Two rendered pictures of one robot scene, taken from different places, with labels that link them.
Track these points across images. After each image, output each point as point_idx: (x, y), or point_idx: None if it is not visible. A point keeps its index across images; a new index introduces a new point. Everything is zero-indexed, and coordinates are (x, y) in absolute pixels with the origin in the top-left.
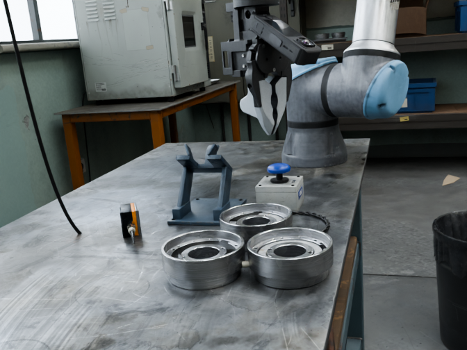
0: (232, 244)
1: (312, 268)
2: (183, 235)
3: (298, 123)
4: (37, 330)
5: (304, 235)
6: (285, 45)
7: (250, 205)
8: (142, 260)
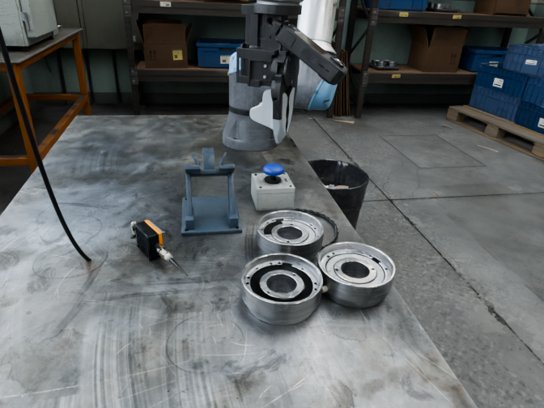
0: (298, 268)
1: (389, 288)
2: (249, 264)
3: (245, 110)
4: None
5: (350, 248)
6: (321, 64)
7: (272, 214)
8: (198, 291)
